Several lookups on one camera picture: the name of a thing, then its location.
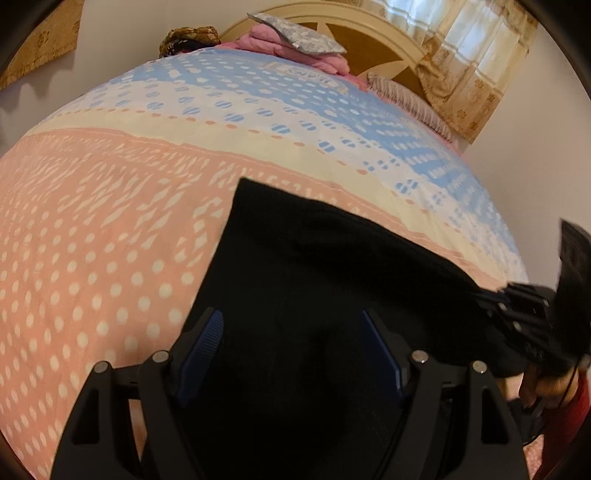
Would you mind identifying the striped pillow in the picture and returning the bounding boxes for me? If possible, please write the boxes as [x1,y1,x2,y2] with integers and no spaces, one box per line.
[368,73,455,143]

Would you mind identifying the person right hand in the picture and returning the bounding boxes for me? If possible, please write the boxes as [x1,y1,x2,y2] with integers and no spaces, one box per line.
[512,365,590,415]

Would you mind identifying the black pants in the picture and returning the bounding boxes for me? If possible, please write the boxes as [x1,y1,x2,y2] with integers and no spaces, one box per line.
[186,179,494,479]

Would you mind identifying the beige side curtain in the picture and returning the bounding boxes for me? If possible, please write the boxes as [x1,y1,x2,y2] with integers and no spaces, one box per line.
[1,0,84,90]

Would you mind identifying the grey patterned pillow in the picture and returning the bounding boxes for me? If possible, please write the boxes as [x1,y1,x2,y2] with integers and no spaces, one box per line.
[247,13,346,54]

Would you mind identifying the pink folded blanket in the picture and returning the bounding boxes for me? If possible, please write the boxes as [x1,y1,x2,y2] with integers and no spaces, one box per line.
[217,24,369,91]

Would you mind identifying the polka dot bed quilt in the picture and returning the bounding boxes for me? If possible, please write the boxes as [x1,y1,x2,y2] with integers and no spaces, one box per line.
[1,49,527,479]

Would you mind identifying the beige window curtain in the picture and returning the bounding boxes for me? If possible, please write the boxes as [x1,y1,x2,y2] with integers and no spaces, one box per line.
[360,0,538,143]

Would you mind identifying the cream wooden headboard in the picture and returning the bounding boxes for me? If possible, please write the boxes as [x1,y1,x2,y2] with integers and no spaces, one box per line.
[219,1,427,100]

